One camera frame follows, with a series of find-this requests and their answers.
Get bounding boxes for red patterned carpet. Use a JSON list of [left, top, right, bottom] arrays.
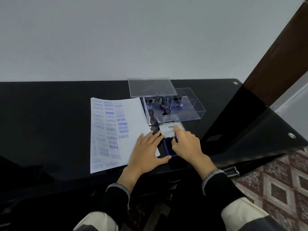
[[232, 148, 308, 231]]

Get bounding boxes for blue ink pad tin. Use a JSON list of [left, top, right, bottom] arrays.
[[158, 122, 186, 158]]

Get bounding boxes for person's right forearm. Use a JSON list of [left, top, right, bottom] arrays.
[[194, 161, 249, 211]]

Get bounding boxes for metal table bracket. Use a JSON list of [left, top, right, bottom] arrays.
[[222, 166, 240, 178]]

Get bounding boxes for person's leg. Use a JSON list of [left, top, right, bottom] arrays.
[[220, 197, 288, 231], [73, 211, 115, 231]]

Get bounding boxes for white stamped paper sheet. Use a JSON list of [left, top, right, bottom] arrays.
[[90, 97, 161, 174]]

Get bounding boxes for person's left forearm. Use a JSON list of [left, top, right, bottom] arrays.
[[100, 170, 142, 227]]

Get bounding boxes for person's right hand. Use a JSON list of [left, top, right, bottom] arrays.
[[171, 125, 213, 168]]

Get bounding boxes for group of black handled stamps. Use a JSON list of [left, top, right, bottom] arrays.
[[144, 95, 185, 125]]

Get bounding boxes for person's left leg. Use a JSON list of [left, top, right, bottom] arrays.
[[73, 211, 115, 231]]

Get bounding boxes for brown wooden door frame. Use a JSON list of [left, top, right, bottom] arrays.
[[242, 0, 308, 108]]

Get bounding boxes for person's left hand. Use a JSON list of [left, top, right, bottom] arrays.
[[122, 130, 172, 179]]

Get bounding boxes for person's right leg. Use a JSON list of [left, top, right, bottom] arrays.
[[220, 197, 288, 231]]

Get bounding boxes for clear plastic box lid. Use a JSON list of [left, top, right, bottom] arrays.
[[127, 77, 178, 98]]

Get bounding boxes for clear plastic box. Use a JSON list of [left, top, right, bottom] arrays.
[[142, 88, 206, 126]]

